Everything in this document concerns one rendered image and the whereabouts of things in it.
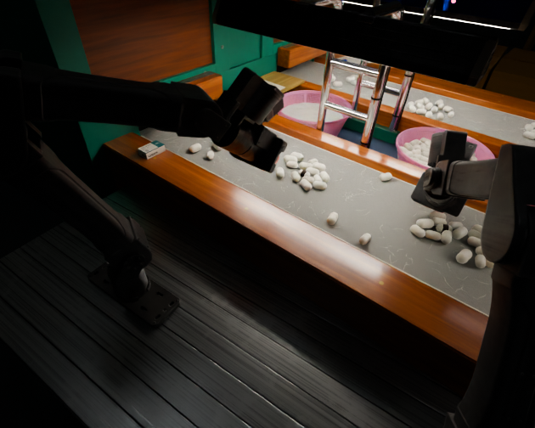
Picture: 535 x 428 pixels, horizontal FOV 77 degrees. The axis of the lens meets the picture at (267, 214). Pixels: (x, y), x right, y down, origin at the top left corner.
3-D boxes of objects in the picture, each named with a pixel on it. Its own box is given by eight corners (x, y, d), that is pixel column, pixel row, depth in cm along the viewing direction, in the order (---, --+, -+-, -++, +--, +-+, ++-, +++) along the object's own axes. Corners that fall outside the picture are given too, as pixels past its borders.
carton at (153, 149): (147, 160, 87) (145, 153, 85) (138, 154, 88) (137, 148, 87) (166, 150, 90) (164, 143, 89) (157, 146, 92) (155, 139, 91)
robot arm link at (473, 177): (428, 159, 60) (538, 137, 30) (481, 166, 59) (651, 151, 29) (414, 226, 62) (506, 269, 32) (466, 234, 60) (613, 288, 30)
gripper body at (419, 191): (424, 172, 75) (423, 165, 69) (472, 190, 71) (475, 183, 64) (410, 199, 76) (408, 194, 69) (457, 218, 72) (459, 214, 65)
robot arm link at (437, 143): (418, 137, 68) (441, 117, 56) (462, 143, 67) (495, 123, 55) (408, 193, 68) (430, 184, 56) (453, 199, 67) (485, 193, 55)
